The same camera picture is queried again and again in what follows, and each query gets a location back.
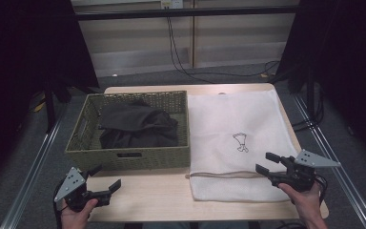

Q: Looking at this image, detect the black curtain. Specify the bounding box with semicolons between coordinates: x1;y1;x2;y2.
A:
0;0;100;192
274;0;366;168

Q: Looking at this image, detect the person's left hand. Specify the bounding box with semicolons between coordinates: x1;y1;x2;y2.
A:
60;198;99;229

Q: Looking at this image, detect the white wall socket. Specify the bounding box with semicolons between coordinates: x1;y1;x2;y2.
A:
160;0;185;10

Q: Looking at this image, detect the green woven basket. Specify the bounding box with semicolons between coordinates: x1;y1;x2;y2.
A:
64;90;192;172

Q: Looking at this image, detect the black stand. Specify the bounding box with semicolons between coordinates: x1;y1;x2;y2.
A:
43;80;74;134
295;61;319;119

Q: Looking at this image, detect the dark cloth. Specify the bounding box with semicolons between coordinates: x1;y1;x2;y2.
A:
98;99;179;150

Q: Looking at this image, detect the right hand-held gripper cable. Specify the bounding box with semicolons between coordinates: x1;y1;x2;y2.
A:
313;173;329;205

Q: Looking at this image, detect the left hand-held gripper cable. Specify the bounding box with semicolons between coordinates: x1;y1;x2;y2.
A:
51;180;70;229

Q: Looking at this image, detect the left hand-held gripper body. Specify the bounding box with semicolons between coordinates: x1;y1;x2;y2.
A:
53;166;112;214

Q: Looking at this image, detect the white mesh laundry bag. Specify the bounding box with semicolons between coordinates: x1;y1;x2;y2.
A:
185;89;299;203

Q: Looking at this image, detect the person's right hand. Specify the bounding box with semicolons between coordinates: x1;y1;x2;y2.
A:
277;181;323;221

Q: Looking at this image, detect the black floor cable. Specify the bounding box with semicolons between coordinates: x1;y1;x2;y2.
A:
291;92;326;133
166;15;281;85

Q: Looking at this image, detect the metal floor rail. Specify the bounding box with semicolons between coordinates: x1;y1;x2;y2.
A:
0;104;69;229
294;94;366;229

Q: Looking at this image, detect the hand-held gripper cable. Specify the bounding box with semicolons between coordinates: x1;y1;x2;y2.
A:
51;180;70;229
313;173;329;205

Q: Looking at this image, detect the black horizontal bar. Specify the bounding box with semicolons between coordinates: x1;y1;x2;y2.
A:
75;5;299;22

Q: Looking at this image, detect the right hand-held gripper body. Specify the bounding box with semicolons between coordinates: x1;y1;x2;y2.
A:
268;148;342;193

